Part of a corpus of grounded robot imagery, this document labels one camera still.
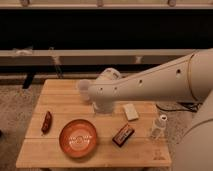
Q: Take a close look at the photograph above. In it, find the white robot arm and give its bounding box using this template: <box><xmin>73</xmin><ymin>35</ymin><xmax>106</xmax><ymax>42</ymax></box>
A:
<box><xmin>89</xmin><ymin>48</ymin><xmax>213</xmax><ymax>171</ymax></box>

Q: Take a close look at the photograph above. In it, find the black cable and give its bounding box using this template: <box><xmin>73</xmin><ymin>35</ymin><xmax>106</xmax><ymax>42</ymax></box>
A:
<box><xmin>155</xmin><ymin>101</ymin><xmax>201</xmax><ymax>114</ymax></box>

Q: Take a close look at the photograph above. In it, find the brown chocolate bar packet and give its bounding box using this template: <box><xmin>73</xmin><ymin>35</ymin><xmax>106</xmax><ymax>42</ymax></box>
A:
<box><xmin>112</xmin><ymin>124</ymin><xmax>135</xmax><ymax>147</ymax></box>

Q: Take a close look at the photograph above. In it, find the wooden table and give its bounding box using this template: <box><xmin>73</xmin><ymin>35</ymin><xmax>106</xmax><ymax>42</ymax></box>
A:
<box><xmin>16</xmin><ymin>79</ymin><xmax>171</xmax><ymax>168</ymax></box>

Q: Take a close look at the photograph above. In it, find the translucent plastic cup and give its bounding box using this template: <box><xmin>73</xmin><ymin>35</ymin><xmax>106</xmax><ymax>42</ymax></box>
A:
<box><xmin>76</xmin><ymin>79</ymin><xmax>91</xmax><ymax>101</ymax></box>

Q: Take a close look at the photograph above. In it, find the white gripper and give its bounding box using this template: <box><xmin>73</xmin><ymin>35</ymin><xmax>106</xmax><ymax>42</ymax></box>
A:
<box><xmin>93</xmin><ymin>68</ymin><xmax>122</xmax><ymax>114</ymax></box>

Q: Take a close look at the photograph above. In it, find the orange bowl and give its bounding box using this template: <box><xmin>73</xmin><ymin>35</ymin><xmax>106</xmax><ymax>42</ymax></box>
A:
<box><xmin>59</xmin><ymin>119</ymin><xmax>98</xmax><ymax>158</ymax></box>

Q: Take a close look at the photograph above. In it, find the dark red snack bar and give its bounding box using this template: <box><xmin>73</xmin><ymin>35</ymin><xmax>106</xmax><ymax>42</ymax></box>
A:
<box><xmin>41</xmin><ymin>112</ymin><xmax>52</xmax><ymax>134</ymax></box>

